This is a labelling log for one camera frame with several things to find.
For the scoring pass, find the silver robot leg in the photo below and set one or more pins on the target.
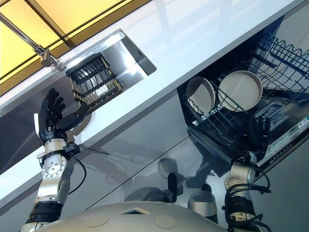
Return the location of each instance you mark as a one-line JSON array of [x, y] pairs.
[[201, 200], [149, 191]]

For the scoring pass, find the chrome faucet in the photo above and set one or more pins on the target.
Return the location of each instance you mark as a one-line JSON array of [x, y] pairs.
[[26, 39]]

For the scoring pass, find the large beige round plate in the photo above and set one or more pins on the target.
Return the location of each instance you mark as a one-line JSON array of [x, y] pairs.
[[239, 89]]

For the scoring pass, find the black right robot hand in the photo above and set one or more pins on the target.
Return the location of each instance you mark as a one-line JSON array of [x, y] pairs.
[[257, 137]]

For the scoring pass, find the silver right robot leg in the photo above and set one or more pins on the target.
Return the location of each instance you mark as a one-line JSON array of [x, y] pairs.
[[201, 200]]

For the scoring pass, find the silver left robot leg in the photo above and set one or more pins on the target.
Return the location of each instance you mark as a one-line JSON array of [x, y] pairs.
[[149, 191]]

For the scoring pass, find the built-in dishwasher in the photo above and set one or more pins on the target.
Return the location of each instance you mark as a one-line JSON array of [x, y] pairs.
[[285, 104]]

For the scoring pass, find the grey cabinet front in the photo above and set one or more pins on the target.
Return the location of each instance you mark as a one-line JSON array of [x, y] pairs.
[[135, 154]]

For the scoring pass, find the stainless steel sink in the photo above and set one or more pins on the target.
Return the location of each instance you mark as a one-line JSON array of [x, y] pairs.
[[131, 54]]

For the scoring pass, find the black dish rack basket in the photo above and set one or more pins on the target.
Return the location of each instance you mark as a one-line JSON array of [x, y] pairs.
[[93, 79]]

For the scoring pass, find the small beige round plate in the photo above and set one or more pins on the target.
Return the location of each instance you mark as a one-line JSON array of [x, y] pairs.
[[200, 95]]

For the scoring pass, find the dishwasher door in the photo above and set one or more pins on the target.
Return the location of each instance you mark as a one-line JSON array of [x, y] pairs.
[[287, 135]]

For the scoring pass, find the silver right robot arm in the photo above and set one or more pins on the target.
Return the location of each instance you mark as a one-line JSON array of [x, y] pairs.
[[239, 186]]

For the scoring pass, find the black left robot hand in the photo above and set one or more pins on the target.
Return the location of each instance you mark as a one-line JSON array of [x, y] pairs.
[[51, 120]]

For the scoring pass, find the silver robot torso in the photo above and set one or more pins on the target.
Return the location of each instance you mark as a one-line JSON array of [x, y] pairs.
[[125, 220]]

